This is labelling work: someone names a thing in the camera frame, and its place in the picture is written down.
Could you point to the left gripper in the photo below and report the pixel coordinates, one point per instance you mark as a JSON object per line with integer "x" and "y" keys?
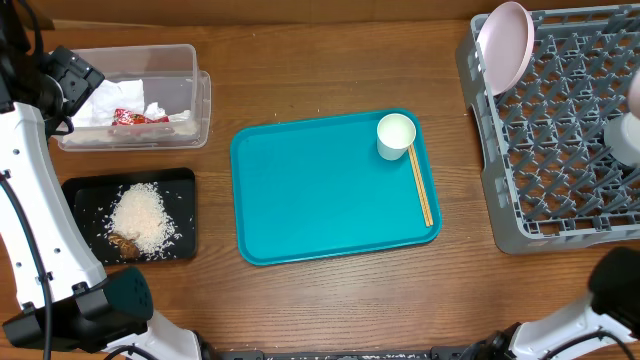
{"x": 78, "y": 78}

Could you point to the large white paper napkin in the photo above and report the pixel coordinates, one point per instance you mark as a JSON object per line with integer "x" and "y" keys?
{"x": 100, "y": 107}

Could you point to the red snack wrapper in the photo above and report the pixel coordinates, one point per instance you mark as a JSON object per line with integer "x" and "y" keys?
{"x": 126, "y": 117}

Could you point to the white paper cup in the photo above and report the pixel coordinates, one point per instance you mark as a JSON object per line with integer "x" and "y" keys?
{"x": 395, "y": 134}

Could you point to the wooden chopstick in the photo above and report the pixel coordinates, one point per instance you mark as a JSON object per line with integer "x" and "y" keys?
{"x": 419, "y": 185}
{"x": 423, "y": 185}

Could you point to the large white plate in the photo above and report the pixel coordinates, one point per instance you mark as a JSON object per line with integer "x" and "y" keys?
{"x": 506, "y": 41}

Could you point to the grey-green bowl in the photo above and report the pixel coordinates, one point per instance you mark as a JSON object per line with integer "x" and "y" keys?
{"x": 621, "y": 135}

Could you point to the pink bowl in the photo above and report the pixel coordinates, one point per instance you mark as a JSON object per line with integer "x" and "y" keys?
{"x": 633, "y": 95}

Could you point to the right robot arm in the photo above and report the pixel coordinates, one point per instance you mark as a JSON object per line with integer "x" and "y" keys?
{"x": 607, "y": 314}

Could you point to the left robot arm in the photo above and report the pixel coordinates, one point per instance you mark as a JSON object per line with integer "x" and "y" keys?
{"x": 67, "y": 299}

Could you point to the clear plastic bin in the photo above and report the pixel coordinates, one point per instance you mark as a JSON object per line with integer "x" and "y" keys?
{"x": 171, "y": 77}

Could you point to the pile of white rice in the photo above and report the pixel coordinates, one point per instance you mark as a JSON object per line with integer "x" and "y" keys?
{"x": 140, "y": 214}

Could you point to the black tray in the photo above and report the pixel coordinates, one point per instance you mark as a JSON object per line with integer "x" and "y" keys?
{"x": 93, "y": 199}

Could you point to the brown food scrap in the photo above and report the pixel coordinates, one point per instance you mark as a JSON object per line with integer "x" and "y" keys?
{"x": 127, "y": 247}

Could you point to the teal serving tray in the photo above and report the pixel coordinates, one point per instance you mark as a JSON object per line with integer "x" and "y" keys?
{"x": 318, "y": 188}

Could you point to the grey dish rack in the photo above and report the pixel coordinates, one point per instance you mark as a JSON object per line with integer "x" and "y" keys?
{"x": 550, "y": 181}

